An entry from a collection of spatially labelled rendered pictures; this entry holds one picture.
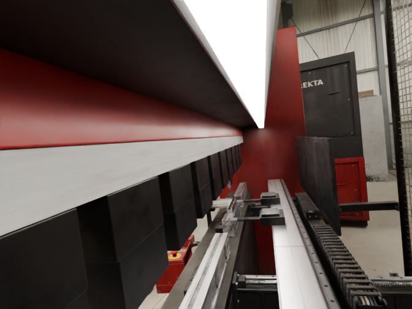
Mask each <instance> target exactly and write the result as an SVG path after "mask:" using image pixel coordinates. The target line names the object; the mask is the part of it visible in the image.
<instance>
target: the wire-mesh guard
mask: <svg viewBox="0 0 412 309"><path fill-rule="evenodd" d="M397 1H398V0H396V1H395V2H394V3H393V4H392V0H391V6H390V8H391V7H392V6H393V5H394V4H395V10H394V11H395V14H396V16H395V17H396V24H397V23H398V22H399V21H400V29H401V37H402V33H403V32H402V26H403V25H405V23H407V22H408V26H409V28H408V29H409V37H410V42H409V43H410V51H411V50H412V48H411V42H412V41H411V36H410V35H412V33H411V34H410V27H412V26H410V20H411V18H410V19H409V13H410V12H411V11H408V13H407V14H408V21H407V22H405V16H406V15H407V14H406V15H405V11H404V3H403V2H405V1H407V6H406V7H407V9H408V6H409V5H410V4H411V7H412V0H411V3H409V4H408V0H404V1H403V2H402V3H403V10H402V11H403V17H404V24H403V25H402V24H401V19H402V18H403V17H402V18H401V15H400V20H399V21H397V15H398V14H400V13H401V12H402V11H400V0H399V6H398V7H399V13H398V14H397V8H398V7H397V8H396V2H397ZM394 11H393V8H392V20H391V21H393V29H394V25H395V24H394V17H393V12H394ZM398 29H399V28H398V25H397V29H396V30H397V38H398V43H397V44H398V46H399V42H401V41H402V53H403V47H404V46H406V52H405V53H406V57H407V59H405V60H407V66H405V64H404V61H405V60H404V55H403V54H405V53H403V54H401V55H400V49H401V48H399V49H398V50H397V51H399V56H398V57H399V63H401V62H403V68H401V65H400V69H399V70H400V76H399V77H400V78H401V82H400V83H401V86H402V83H403V82H402V76H403V75H404V78H405V74H408V80H405V81H404V82H405V88H402V89H399V84H400V83H399V80H398V78H399V77H398V72H397V71H399V70H397V71H396V72H397V77H396V78H397V84H395V85H398V90H397V91H398V92H399V90H402V102H400V97H401V96H398V98H399V103H397V104H399V108H400V103H404V102H406V108H404V105H403V108H402V109H403V115H401V111H400V115H399V116H400V122H398V123H400V124H401V128H399V129H401V132H402V129H405V134H399V135H402V140H400V141H402V147H403V148H406V153H404V151H403V159H402V160H403V163H404V165H402V166H404V171H403V172H404V173H408V178H406V175H405V177H403V178H404V179H405V183H404V184H405V187H406V186H407V185H408V184H407V183H406V179H408V181H409V185H408V186H409V190H410V186H411V185H410V180H411V179H410V178H409V174H412V160H408V155H410V158H411V155H412V154H411V148H412V147H411V145H410V147H407V145H406V147H404V146H403V141H405V142H412V141H410V135H412V134H410V129H409V120H408V121H405V114H404V109H407V117H408V115H411V122H412V109H411V114H408V108H412V106H411V101H412V100H411V94H412V93H411V92H410V93H409V95H410V100H409V101H410V106H411V107H408V104H407V102H408V100H407V96H406V101H403V96H405V95H407V93H406V88H409V91H410V87H411V86H412V85H411V86H410V80H411V79H412V78H411V79H410V76H409V73H410V72H409V68H408V73H405V67H408V66H410V65H411V67H412V52H411V57H409V58H411V64H410V65H408V59H409V58H408V51H409V50H408V51H407V45H408V44H409V43H408V44H407V43H406V45H404V46H403V40H404V39H405V41H406V38H407V37H408V36H406V30H407V29H406V27H405V30H404V32H405V38H404V39H402V40H401V41H399V35H400V34H398ZM396 30H395V31H396ZM395 31H394V32H393V33H394V46H395V45H397V44H395V38H396V37H395ZM393 33H392V34H393ZM392 40H393V39H392ZM392 47H393V46H392ZM394 53H395V58H394V59H395V60H396V65H394V66H396V69H397V65H398V64H399V63H398V64H397V58H398V57H396V48H395V52H394ZM402 55H403V61H401V62H400V56H402ZM401 69H404V74H403V75H402V73H401ZM411 72H412V71H411ZM396 78H395V79H396ZM406 81H409V86H408V87H406ZM403 89H405V93H406V94H404V95H403ZM397 110H401V108H400V109H397ZM401 116H403V117H404V121H402V120H401ZM402 122H404V126H405V122H408V133H409V134H406V129H407V128H406V127H404V128H402ZM403 135H405V140H403ZM406 135H409V140H406ZM407 148H410V154H408V153H407ZM404 154H406V157H407V159H404ZM405 160H407V166H406V167H410V166H408V161H411V173H409V169H408V172H406V171H405ZM404 190H405V191H406V203H407V210H409V208H408V204H410V205H412V204H411V199H412V198H411V193H412V192H410V191H408V192H410V197H409V198H410V203H408V199H407V197H408V196H407V190H406V189H404ZM404 196H405V195H404ZM404 202H405V201H404ZM406 214H407V213H406ZM407 215H408V227H409V235H410V234H411V233H410V228H411V227H410V223H409V216H410V215H409V214H407ZM406 220H407V219H406ZM411 221H412V209H411ZM411 223H412V222H411ZM411 229H412V228H411ZM407 232H408V231H407ZM411 235H412V234H411ZM408 238H409V239H410V237H408ZM408 244H409V243H408ZM411 246H412V245H411V239H410V249H409V250H410V251H411V252H412V250H411ZM410 256H411V265H412V254H411V255H410ZM409 261H410V260H409Z"/></svg>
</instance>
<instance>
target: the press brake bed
mask: <svg viewBox="0 0 412 309"><path fill-rule="evenodd" d="M236 272H238V274H239V276H240V275H260V270H259V259H258V248H257V242H256V231H255V225H254V221H246V224H245V230H244V235H243V240H242V246H241V250H240V256H239V259H238V265H237V271H236ZM229 309H235V307H234V296H233V292H232V296H231V302H230V305H229Z"/></svg>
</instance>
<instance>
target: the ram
mask: <svg viewBox="0 0 412 309"><path fill-rule="evenodd" d="M242 135H243V134H242V127H240V126H236V125H234V124H230V123H227V122H225V121H221V120H218V119H216V118H212V117H210V116H207V115H203V114H201V113H197V112H194V111H192V110H188V109H185V108H183V107H179V106H177V105H173V104H170V103H168V102H164V101H161V100H159V99H155V98H153V97H149V96H146V95H144V94H140V93H137V92H135V91H131V90H128V89H126V88H122V87H120V86H116V85H113V84H111V83H107V82H104V81H102V80H98V79H96V78H92V77H89V76H87V75H83V74H80V73H78V72H74V71H71V70H69V69H65V68H63V67H59V66H56V65H54V64H50V63H47V62H45V61H41V60H39V59H35V58H32V57H30V56H26V55H23V54H21V53H17V52H15V51H12V50H8V49H6V48H2V47H0V236H2V235H5V234H8V233H10V232H13V231H15V230H18V229H21V228H22V227H25V226H29V225H30V224H33V223H36V222H38V221H41V220H43V219H46V218H49V217H51V216H54V215H57V214H59V213H62V212H65V211H67V210H70V209H72V208H75V207H78V206H79V205H83V204H85V203H87V202H90V201H92V200H95V199H98V198H100V197H103V196H106V195H108V194H111V193H114V192H116V191H119V190H121V189H124V188H127V187H129V186H132V185H134V184H136V183H140V182H141V181H144V180H147V179H149V178H152V177H155V176H157V175H160V174H163V173H165V172H168V171H170V170H173V169H176V168H178V167H181V166H183V165H186V164H189V163H191V162H194V161H197V160H198V159H202V158H204V157H206V156H209V155H212V154H214V153H217V152H219V151H222V150H225V149H227V148H230V147H233V146H235V145H238V144H240V143H243V136H242Z"/></svg>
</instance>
